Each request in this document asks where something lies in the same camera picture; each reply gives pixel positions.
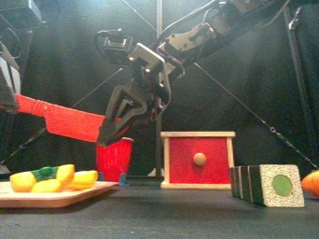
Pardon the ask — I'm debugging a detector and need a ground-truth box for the yellow toy pepper green stem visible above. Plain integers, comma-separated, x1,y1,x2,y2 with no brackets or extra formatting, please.
9,163,77,193

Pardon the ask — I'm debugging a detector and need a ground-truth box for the vertical metal pole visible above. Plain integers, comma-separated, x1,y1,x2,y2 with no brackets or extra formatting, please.
147,0,165,179

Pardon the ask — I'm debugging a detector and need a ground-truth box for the white box red edge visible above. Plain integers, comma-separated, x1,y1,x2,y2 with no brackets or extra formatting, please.
159,131,236,190

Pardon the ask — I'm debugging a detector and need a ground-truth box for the orange toy food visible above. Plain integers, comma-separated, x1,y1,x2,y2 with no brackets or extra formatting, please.
300,169,319,200

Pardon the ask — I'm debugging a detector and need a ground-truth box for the yellow toy pepper piece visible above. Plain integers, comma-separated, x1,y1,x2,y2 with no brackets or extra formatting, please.
65,169,100,191

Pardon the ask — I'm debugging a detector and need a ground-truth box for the small blue toy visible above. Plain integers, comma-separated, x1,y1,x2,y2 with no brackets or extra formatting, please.
117,173,129,188

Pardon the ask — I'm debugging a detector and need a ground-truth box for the pink tray with food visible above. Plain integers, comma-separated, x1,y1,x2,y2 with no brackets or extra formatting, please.
0,180,121,209

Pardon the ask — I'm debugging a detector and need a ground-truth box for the red plastic cup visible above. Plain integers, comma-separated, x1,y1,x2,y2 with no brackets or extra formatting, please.
95,136,136,183

